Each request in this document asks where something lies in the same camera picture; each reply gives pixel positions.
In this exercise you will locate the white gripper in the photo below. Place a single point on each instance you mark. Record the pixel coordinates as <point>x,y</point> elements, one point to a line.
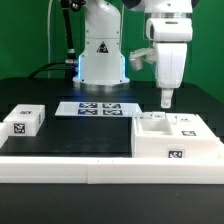
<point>170,37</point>

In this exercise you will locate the white cabinet door panel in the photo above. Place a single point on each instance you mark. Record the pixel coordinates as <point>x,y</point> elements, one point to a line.
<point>153,115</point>
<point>188,125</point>

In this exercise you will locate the white cabinet body box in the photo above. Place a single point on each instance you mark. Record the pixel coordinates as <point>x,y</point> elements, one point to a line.
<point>153,139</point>

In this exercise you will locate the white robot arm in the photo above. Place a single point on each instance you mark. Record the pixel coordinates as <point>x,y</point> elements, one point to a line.
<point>101,66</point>

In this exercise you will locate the white cabinet top block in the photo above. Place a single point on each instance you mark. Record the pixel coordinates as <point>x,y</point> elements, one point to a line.
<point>25,120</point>

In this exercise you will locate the white U-shaped table fence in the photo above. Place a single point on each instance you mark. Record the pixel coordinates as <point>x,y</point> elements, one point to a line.
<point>72,151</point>

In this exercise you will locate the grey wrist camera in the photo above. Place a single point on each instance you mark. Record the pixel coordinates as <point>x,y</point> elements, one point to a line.
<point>140,56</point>

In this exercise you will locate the white marker base plate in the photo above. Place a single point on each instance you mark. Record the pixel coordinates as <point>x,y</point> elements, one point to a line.
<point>97,109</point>

